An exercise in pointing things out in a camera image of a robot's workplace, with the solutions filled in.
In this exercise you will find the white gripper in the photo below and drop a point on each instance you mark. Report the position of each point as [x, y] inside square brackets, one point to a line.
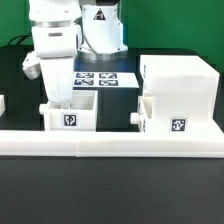
[58, 74]

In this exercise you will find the white drawer tray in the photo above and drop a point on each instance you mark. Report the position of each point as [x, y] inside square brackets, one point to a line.
[143, 116]
[80, 116]

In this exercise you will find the white front drawer tray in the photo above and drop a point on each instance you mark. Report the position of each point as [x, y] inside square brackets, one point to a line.
[143, 116]

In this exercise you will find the white drawer cabinet box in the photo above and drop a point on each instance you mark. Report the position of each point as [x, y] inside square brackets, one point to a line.
[184, 92]

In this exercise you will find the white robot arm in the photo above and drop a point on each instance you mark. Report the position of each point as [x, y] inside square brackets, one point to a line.
[65, 29]

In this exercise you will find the white marker tag plate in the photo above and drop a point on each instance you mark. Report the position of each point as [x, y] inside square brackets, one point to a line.
[105, 80]

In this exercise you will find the white L-shaped fence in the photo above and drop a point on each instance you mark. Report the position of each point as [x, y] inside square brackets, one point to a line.
[208, 144]

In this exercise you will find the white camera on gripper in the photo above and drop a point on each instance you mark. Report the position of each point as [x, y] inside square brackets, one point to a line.
[31, 66]

